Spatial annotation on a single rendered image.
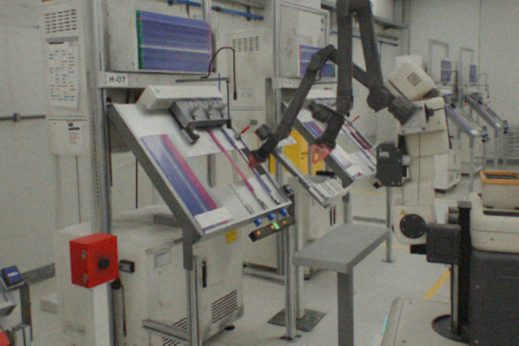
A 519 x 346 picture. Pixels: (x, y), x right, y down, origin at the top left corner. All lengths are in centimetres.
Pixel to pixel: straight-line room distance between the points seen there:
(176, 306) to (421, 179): 123
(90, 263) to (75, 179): 225
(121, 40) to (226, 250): 117
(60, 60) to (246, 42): 147
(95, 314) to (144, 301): 46
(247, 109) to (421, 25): 681
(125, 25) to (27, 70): 154
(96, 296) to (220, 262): 92
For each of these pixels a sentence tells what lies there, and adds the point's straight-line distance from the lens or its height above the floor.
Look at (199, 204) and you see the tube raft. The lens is 215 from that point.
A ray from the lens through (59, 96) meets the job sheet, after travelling 260.
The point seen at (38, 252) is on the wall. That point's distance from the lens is 398.
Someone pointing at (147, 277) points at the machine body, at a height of 49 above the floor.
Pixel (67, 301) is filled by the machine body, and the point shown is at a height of 27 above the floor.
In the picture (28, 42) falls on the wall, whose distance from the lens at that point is 387.
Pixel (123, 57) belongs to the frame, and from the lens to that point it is 241.
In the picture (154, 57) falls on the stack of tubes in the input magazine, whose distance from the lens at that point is 246.
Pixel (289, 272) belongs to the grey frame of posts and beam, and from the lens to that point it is 271.
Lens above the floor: 126
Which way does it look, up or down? 6 degrees down
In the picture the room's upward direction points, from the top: 1 degrees counter-clockwise
